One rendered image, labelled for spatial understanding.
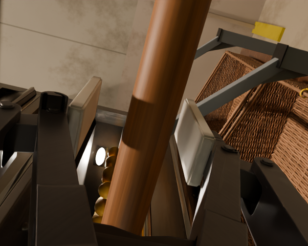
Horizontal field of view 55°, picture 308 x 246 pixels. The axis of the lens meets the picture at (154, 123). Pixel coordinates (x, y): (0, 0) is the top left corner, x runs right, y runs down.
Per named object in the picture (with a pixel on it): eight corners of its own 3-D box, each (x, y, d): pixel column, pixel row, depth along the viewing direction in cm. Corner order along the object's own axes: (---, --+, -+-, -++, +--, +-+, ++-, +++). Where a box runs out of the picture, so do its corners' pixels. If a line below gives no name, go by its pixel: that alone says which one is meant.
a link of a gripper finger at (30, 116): (52, 163, 13) (-18, 149, 13) (76, 123, 18) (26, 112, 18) (56, 133, 13) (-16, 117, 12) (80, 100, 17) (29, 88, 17)
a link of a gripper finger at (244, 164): (219, 167, 14) (279, 179, 14) (200, 127, 18) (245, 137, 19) (209, 194, 14) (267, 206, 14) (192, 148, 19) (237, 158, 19)
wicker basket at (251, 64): (253, 185, 130) (192, 173, 127) (222, 133, 182) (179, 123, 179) (300, 80, 112) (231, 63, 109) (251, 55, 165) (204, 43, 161)
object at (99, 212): (87, 290, 148) (76, 288, 148) (100, 225, 193) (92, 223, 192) (111, 189, 128) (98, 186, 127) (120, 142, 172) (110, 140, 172)
